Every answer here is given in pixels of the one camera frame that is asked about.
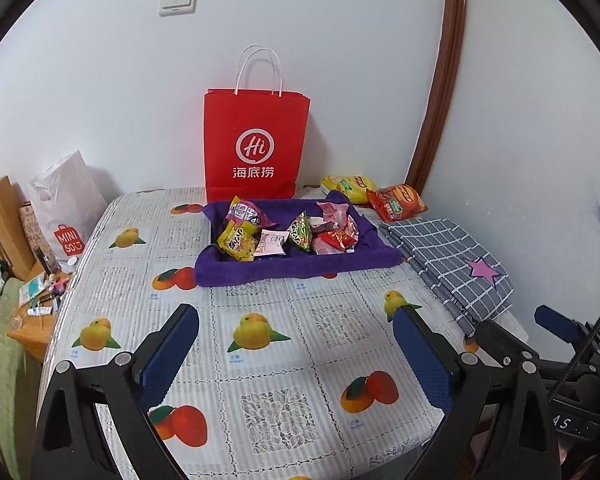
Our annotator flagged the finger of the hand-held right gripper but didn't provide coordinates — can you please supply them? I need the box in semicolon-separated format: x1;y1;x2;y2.
534;304;591;342
475;319;543;376

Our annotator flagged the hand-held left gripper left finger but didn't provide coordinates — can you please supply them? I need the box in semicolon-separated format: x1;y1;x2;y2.
30;302;201;480

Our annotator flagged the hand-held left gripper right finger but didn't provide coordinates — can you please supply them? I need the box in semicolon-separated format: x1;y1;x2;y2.
392;305;563;480

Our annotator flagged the yellow snack packet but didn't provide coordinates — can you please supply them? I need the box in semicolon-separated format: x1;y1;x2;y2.
216;222;262;262

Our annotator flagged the red snack packet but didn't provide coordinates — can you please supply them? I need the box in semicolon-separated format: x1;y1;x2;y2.
319;229;357;252

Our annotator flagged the purple towel covered tray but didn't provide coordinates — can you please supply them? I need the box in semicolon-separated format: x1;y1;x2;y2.
194;190;403;288

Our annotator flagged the pale pink packet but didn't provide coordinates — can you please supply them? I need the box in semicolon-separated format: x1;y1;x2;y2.
256;228;289;257

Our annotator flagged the large pink snack packet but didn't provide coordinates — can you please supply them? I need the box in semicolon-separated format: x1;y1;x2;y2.
226;196;277;230

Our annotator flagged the green snack packet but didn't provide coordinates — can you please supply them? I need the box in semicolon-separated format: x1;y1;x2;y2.
286;211;314;252

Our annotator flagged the grey plaid cloth pink star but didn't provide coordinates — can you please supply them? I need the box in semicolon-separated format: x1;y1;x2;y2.
380;217;516;336

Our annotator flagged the fruit print tablecloth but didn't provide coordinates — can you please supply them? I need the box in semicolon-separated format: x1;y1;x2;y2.
37;186;523;480

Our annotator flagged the wooden nightstand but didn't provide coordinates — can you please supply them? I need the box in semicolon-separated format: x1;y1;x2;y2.
7;270;73;361

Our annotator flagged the teal box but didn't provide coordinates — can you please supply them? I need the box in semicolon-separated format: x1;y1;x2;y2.
20;277;46;306

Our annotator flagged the red orange snack bag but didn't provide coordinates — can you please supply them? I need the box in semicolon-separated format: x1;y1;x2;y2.
366;185;427;223

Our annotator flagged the green blanket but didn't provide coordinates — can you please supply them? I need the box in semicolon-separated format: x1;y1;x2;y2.
0;277;41;480

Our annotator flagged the yellow snack bag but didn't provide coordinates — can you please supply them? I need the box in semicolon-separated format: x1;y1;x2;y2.
321;174;378;205

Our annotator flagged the patterned paper gift bag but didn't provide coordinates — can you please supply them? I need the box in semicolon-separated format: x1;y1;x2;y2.
19;202;61;273

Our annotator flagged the white plastic shopping bag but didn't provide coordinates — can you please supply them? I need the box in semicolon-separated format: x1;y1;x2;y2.
27;150;110;266

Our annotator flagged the wooden bed headboard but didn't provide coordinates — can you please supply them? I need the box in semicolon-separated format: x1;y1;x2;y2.
0;176;36;281

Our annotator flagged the red paper bag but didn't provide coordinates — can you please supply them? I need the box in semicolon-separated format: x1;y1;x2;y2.
203;46;311;203

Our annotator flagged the black cable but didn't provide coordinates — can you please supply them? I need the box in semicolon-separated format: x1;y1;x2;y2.
547;285;600;403

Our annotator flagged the brown wooden door frame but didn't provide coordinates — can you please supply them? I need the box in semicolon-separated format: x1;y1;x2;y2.
405;0;468;193

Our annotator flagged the white light switch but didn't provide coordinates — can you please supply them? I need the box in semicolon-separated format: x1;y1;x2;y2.
159;0;198;17

